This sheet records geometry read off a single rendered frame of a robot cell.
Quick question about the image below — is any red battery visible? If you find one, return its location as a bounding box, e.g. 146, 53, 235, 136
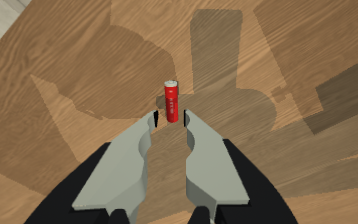
164, 80, 178, 123

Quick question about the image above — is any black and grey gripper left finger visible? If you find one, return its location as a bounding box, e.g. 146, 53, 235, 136
24, 110, 159, 224

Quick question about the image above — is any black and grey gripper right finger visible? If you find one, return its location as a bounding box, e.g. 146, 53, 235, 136
184, 109, 298, 224

